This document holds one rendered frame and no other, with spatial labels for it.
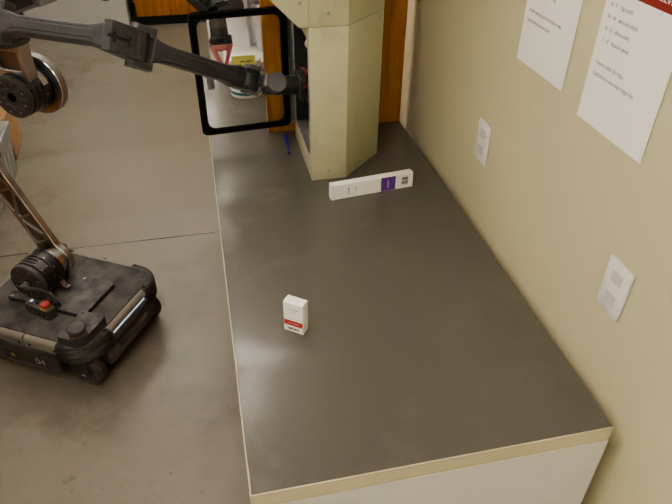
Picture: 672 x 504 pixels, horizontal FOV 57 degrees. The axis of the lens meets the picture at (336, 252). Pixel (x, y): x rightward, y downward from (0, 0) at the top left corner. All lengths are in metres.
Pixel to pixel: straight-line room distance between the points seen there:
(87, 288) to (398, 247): 1.51
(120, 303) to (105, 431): 0.51
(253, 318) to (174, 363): 1.28
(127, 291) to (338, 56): 1.42
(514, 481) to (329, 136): 1.09
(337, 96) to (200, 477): 1.37
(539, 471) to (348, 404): 0.40
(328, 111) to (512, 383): 0.95
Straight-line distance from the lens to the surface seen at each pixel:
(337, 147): 1.90
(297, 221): 1.75
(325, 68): 1.79
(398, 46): 2.24
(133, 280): 2.76
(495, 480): 1.32
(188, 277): 3.11
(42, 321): 2.69
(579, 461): 1.38
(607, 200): 1.28
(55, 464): 2.51
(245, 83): 1.92
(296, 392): 1.28
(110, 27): 1.66
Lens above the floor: 1.91
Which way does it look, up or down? 37 degrees down
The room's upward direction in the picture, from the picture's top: straight up
